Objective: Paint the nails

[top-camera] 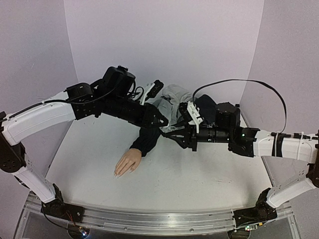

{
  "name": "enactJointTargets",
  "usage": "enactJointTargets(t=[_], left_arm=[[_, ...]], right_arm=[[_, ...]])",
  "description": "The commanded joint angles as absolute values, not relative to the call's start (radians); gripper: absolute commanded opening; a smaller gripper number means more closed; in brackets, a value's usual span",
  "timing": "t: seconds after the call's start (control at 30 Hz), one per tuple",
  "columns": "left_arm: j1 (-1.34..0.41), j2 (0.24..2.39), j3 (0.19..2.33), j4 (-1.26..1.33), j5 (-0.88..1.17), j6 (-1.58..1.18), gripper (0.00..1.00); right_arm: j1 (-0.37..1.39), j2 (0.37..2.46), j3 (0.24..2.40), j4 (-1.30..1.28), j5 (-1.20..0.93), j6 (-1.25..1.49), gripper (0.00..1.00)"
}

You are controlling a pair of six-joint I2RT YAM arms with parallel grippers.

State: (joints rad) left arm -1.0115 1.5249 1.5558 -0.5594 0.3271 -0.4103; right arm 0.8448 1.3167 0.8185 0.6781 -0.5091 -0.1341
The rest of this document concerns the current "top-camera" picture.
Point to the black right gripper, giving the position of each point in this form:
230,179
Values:
193,137

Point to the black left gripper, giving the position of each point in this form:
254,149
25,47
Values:
149,118

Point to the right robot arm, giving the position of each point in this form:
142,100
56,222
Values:
251,142

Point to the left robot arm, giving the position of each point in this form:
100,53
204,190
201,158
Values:
114,95

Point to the black grey jacket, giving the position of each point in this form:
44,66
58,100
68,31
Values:
168,104

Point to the mannequin hand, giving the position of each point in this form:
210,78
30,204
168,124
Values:
129,162

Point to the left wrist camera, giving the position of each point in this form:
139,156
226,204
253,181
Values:
151,91

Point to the aluminium front rail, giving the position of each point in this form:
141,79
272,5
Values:
174,224

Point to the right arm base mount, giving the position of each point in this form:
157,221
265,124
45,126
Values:
260,213

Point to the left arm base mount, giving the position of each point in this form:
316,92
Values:
57,208

